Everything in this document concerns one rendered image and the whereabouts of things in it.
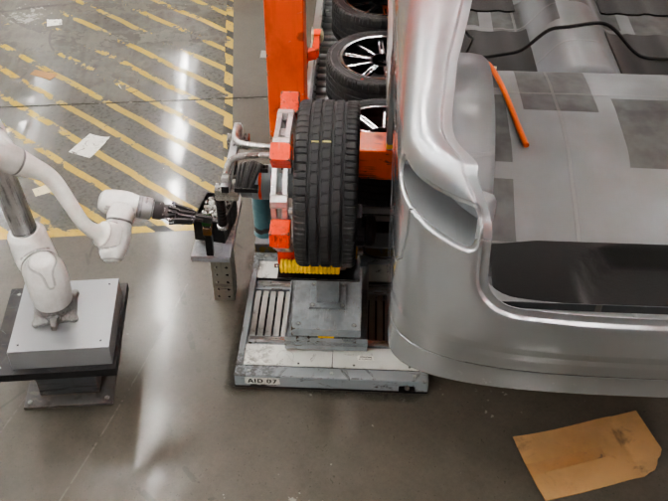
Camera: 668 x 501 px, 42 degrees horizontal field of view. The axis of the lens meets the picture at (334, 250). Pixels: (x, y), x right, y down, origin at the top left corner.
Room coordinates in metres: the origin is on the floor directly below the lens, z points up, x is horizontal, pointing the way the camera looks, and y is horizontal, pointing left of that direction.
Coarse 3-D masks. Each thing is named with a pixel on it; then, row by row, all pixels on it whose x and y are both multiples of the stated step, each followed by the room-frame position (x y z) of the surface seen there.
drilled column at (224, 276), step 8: (232, 256) 2.99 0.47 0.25; (216, 264) 2.96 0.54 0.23; (224, 264) 2.96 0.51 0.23; (232, 264) 2.97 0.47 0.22; (216, 272) 2.96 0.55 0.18; (224, 272) 2.96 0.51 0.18; (232, 272) 2.96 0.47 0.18; (216, 280) 2.96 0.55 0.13; (224, 280) 2.96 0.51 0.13; (232, 280) 2.96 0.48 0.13; (216, 288) 2.96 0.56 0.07; (224, 288) 2.96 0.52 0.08; (232, 288) 2.96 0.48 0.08; (216, 296) 2.96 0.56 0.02; (224, 296) 2.96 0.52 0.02; (232, 296) 2.96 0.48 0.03
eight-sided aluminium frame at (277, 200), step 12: (276, 120) 2.79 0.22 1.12; (288, 120) 2.79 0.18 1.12; (276, 132) 2.71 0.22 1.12; (288, 132) 2.71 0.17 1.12; (276, 168) 2.59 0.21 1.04; (288, 168) 2.61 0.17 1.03; (276, 180) 2.57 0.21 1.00; (276, 192) 2.54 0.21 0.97; (276, 204) 2.49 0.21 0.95; (276, 216) 2.52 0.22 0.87; (288, 216) 2.84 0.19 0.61
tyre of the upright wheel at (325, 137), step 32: (320, 128) 2.67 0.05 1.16; (352, 128) 2.67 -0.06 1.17; (320, 160) 2.56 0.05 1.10; (352, 160) 2.55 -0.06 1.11; (320, 192) 2.48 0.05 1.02; (352, 192) 2.47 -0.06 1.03; (320, 224) 2.43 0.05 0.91; (352, 224) 2.43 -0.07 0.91; (320, 256) 2.45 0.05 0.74; (352, 256) 2.44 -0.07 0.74
